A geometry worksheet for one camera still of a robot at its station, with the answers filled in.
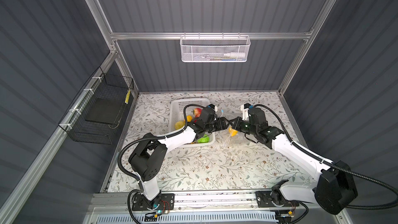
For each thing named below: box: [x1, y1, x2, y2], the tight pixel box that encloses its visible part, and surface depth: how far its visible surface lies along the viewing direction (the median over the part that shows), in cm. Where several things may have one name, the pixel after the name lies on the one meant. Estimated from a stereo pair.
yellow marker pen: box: [124, 89, 131, 105], surface depth 84 cm
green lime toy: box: [196, 134, 210, 144], surface depth 89 cm
